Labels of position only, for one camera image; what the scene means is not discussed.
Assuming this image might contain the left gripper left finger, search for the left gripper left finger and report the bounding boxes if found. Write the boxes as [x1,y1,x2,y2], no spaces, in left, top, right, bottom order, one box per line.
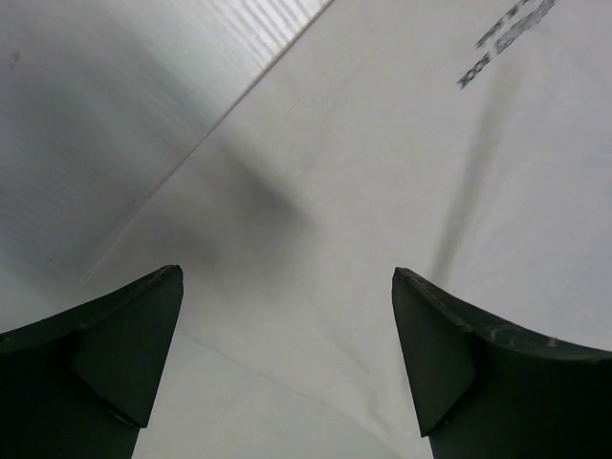
[1,265,184,458]

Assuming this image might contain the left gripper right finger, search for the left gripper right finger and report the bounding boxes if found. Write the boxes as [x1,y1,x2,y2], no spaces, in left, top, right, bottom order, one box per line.
[392,268,611,458]

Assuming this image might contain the white and green t-shirt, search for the white and green t-shirt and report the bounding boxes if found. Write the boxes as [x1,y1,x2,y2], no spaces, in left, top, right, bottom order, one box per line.
[92,1,611,458]

